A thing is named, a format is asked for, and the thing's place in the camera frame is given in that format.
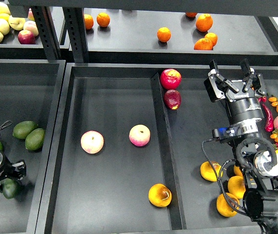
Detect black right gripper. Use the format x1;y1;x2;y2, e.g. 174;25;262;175
204;58;267;123

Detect dark green avocado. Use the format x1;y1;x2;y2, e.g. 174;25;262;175
1;178;21;199

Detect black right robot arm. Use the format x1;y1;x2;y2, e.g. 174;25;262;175
204;59;278;234

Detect green avocado upper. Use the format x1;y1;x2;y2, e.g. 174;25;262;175
12;120;38;139

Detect yellow pear with brown top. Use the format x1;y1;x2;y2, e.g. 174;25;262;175
233;165;243;177

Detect yellow pear middle pile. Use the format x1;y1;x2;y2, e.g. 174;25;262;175
227;176;246;199

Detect yellow pear bottom pile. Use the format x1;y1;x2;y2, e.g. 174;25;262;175
216;194;237;217

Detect cherry tomato bunch upper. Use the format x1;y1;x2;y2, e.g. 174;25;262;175
259;96;267;103

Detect orange on shelf front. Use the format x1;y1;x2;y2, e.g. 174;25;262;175
194;38;213;50

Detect orange on shelf right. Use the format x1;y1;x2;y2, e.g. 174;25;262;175
204;32;218;47

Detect red chili pepper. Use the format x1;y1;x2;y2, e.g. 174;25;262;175
261;103;274;132

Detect dark red apple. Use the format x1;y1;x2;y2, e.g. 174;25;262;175
163;90;182;110

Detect bright red apple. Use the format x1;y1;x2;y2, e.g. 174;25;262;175
160;69;182;90

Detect large orange on shelf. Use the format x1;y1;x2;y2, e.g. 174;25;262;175
196;13;213;32

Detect orange at shelf back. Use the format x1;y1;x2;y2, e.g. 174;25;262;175
185;12;197;18

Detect orange on shelf centre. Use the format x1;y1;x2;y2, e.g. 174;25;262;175
157;27;171;42

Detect pink apple left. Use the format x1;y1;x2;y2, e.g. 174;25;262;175
80;131;104;154

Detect pink apple centre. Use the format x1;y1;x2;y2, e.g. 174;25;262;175
129;124;150;147

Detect black middle tray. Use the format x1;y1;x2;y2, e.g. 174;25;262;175
36;63;260;234

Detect red apple on shelf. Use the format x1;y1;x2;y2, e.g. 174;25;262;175
18;30;36;44

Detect black tray divider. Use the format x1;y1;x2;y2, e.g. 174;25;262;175
150;73;186;230

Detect pale yellow apple shelf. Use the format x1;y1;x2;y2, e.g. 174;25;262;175
0;19;10;36

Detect pale peach on shelf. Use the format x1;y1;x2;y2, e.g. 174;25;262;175
23;20;39;37

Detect yellow apple on shelf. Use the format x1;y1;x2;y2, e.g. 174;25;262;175
8;16;26;31

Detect orange on shelf far left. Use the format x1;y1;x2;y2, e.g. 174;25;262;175
84;14;94;30

